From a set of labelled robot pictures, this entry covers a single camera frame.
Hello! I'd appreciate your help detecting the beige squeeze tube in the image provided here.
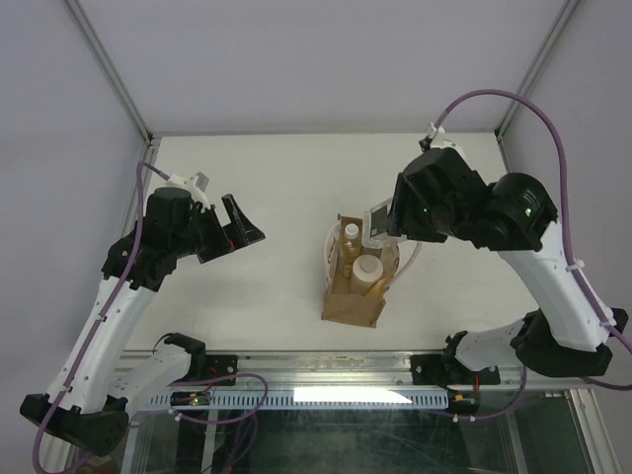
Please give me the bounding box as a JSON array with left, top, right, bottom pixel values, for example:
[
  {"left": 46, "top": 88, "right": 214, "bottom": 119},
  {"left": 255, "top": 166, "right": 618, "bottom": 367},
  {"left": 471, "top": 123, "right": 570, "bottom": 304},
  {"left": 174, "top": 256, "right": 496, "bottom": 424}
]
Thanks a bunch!
[{"left": 365, "top": 277, "right": 391, "bottom": 300}]

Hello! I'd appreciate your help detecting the aluminium frame post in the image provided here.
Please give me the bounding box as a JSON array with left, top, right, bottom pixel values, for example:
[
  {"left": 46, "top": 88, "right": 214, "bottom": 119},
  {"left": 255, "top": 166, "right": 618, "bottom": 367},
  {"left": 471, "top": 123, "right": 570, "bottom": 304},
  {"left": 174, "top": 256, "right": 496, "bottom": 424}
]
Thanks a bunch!
[
  {"left": 495, "top": 0, "right": 584, "bottom": 142},
  {"left": 61, "top": 0, "right": 153, "bottom": 144}
]

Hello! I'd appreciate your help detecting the slotted cable duct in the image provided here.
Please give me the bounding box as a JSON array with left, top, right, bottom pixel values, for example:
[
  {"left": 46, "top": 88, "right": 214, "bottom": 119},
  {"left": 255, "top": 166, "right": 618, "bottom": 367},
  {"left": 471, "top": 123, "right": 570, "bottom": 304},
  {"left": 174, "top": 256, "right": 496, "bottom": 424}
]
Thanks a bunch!
[{"left": 142, "top": 386, "right": 448, "bottom": 411}]

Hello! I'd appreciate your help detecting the small circuit board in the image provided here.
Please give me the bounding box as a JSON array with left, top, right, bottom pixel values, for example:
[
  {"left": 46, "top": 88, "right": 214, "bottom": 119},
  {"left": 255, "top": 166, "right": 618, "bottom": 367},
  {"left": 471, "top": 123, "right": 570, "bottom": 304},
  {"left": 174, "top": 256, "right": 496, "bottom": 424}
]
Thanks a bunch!
[{"left": 170, "top": 391, "right": 214, "bottom": 407}]

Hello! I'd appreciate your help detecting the burlap canvas tote bag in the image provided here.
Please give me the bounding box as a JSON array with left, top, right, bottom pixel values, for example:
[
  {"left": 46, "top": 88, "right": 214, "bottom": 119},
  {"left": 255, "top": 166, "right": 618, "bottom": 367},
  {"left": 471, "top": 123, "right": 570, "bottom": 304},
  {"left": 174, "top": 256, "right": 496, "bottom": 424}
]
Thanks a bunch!
[{"left": 321, "top": 215, "right": 422, "bottom": 329}]

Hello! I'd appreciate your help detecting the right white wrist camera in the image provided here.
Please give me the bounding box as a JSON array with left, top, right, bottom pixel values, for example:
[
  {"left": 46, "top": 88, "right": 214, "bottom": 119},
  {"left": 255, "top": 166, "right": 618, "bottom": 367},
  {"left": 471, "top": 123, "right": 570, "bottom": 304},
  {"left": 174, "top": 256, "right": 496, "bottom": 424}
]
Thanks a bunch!
[{"left": 419, "top": 122, "right": 445, "bottom": 153}]

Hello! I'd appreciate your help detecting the aluminium mounting rail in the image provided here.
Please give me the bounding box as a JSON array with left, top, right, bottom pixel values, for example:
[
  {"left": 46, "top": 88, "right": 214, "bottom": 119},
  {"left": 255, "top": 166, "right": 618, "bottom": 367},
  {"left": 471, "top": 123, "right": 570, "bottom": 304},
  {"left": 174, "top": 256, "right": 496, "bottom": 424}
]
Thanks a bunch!
[{"left": 118, "top": 349, "right": 593, "bottom": 391}]

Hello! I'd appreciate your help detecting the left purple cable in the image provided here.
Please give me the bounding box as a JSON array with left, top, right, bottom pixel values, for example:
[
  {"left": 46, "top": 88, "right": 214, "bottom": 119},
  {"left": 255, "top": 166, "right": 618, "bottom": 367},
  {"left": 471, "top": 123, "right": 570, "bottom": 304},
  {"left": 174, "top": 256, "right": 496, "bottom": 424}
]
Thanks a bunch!
[{"left": 32, "top": 160, "right": 174, "bottom": 470}]

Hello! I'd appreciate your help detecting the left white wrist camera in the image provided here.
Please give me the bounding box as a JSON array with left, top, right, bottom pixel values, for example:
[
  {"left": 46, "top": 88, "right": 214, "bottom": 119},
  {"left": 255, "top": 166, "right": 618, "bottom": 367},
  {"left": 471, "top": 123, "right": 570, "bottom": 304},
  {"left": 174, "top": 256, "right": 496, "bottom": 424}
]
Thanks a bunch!
[{"left": 165, "top": 172, "right": 209, "bottom": 201}]

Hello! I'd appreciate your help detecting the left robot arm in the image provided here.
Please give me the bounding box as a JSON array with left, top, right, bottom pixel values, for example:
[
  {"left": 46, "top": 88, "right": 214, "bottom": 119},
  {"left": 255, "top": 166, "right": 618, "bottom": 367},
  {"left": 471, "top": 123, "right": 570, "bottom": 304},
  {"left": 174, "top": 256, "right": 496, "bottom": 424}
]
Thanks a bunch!
[{"left": 20, "top": 187, "right": 266, "bottom": 456}]

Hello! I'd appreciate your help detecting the left aluminium frame post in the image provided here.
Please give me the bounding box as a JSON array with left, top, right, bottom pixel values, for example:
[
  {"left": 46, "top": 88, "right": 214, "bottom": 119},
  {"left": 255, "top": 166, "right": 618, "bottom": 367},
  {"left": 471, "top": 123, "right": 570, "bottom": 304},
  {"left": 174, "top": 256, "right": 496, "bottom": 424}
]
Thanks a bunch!
[{"left": 61, "top": 0, "right": 153, "bottom": 144}]

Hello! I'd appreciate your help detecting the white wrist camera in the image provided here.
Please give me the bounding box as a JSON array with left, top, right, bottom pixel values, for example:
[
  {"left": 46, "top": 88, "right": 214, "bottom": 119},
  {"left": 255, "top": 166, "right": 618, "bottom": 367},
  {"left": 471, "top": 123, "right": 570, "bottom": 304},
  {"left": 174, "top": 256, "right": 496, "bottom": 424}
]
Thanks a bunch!
[
  {"left": 419, "top": 122, "right": 445, "bottom": 153},
  {"left": 165, "top": 172, "right": 209, "bottom": 201}
]

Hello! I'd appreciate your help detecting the yellow liquid bottle white cap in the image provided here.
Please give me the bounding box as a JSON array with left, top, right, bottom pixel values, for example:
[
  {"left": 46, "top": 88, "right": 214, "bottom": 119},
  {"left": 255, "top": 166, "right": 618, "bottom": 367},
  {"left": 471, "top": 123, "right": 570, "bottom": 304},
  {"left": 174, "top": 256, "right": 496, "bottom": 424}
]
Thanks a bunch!
[{"left": 342, "top": 223, "right": 361, "bottom": 265}]

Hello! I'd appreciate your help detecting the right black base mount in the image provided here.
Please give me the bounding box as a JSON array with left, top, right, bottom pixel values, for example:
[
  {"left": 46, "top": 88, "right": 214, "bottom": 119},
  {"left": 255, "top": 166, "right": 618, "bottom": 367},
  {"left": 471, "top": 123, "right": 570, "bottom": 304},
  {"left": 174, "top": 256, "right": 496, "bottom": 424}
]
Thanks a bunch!
[{"left": 410, "top": 354, "right": 462, "bottom": 388}]

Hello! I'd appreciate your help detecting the purple cable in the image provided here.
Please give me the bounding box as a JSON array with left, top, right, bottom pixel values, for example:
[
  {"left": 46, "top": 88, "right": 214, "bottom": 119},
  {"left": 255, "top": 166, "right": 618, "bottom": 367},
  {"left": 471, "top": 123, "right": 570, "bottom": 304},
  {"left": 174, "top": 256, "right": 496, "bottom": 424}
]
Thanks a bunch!
[
  {"left": 32, "top": 160, "right": 174, "bottom": 470},
  {"left": 434, "top": 88, "right": 632, "bottom": 391}
]

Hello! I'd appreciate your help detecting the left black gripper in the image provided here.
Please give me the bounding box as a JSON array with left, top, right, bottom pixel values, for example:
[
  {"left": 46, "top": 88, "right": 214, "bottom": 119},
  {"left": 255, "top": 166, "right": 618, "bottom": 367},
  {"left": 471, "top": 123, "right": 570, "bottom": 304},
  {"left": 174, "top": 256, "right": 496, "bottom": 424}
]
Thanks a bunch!
[{"left": 172, "top": 194, "right": 264, "bottom": 263}]

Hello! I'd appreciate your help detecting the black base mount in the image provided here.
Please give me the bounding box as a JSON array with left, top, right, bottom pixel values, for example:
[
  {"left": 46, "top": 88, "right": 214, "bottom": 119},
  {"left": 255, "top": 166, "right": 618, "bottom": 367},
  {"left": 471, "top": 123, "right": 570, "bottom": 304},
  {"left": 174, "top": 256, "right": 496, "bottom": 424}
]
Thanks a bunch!
[
  {"left": 198, "top": 354, "right": 239, "bottom": 388},
  {"left": 410, "top": 354, "right": 462, "bottom": 388}
]

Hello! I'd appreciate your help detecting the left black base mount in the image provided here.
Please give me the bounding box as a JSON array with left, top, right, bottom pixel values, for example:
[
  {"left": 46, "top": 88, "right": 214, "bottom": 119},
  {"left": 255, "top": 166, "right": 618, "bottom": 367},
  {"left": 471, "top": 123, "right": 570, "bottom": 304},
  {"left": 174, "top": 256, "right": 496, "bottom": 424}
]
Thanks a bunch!
[{"left": 198, "top": 354, "right": 239, "bottom": 388}]

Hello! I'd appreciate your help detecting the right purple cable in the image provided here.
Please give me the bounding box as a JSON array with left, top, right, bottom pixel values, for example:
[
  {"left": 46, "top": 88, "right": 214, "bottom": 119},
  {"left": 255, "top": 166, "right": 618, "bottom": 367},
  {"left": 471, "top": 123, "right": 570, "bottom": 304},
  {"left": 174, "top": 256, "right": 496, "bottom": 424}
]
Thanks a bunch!
[{"left": 434, "top": 88, "right": 632, "bottom": 391}]

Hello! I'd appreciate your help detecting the clear square bottle front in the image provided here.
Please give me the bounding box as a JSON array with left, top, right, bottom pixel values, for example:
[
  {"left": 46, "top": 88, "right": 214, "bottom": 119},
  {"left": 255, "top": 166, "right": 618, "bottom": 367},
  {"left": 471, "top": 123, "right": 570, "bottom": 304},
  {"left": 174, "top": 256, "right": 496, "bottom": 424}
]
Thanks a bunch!
[{"left": 361, "top": 197, "right": 396, "bottom": 249}]

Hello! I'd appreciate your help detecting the white round cap bottle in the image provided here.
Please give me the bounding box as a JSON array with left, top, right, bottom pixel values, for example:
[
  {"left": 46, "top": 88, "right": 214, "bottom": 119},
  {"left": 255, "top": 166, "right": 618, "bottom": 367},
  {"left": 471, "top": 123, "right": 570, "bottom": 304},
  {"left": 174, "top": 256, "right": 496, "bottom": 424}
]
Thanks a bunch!
[{"left": 350, "top": 255, "right": 384, "bottom": 295}]

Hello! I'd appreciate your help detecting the right aluminium frame post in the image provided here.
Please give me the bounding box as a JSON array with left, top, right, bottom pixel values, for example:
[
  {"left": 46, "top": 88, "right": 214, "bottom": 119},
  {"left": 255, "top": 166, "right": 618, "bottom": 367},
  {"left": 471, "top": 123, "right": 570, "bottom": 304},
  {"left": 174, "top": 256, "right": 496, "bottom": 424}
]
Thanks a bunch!
[{"left": 495, "top": 0, "right": 584, "bottom": 142}]

